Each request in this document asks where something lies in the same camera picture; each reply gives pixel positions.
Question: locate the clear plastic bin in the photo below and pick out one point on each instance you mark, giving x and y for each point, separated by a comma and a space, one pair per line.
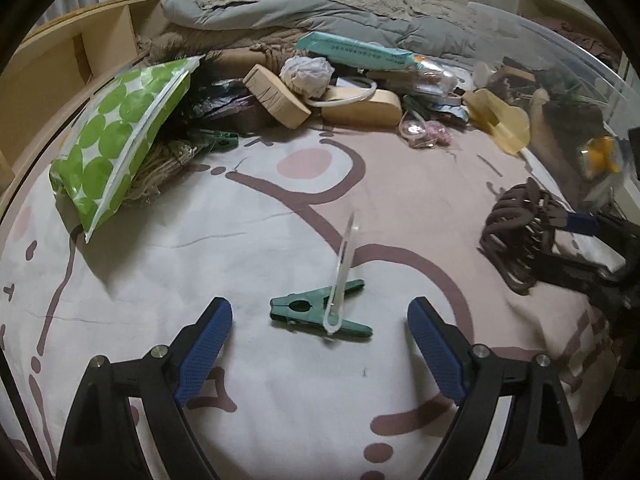
560, 60

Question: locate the wooden headboard shelf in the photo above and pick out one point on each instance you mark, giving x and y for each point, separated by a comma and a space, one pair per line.
60, 60

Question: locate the clear bag of pink buttons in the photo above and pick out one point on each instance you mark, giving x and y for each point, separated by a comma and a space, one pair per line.
414, 131

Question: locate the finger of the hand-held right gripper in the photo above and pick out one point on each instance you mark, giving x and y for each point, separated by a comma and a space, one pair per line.
565, 264
582, 223

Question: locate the teal wipes pack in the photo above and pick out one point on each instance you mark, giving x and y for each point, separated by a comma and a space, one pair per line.
350, 50

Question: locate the clear bag of pink beads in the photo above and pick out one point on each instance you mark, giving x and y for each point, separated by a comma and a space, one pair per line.
440, 135

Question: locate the brown plastic hair claw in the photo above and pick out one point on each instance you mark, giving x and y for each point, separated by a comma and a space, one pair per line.
520, 225

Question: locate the orange round gadget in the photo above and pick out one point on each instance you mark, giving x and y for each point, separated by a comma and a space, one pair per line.
597, 155

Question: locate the blue face mask pack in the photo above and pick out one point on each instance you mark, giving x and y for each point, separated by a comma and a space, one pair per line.
447, 107

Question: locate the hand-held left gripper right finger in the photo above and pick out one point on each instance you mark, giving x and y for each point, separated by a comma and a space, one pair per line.
435, 345

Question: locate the green polka dot pouch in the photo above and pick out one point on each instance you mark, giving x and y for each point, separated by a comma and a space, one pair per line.
115, 130

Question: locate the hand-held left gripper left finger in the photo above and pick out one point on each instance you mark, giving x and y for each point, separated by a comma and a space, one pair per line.
207, 345

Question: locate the crumpled white plastic ball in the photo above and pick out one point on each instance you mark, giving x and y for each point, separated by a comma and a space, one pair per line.
307, 75

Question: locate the yellow translucent plastic holder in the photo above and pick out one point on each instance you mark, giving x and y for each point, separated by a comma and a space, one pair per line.
502, 120

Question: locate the grey duvet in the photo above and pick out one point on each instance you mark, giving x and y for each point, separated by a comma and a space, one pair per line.
300, 12

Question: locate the wooden bedside shelf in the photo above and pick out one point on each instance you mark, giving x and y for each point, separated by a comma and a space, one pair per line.
565, 10

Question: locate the printed blanket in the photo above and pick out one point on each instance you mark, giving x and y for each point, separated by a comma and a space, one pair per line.
200, 260

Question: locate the brown furry blanket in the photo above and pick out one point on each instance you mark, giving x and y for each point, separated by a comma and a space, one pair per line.
210, 42

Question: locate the jute twine bundle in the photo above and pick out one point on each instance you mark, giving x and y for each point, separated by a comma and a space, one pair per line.
160, 167

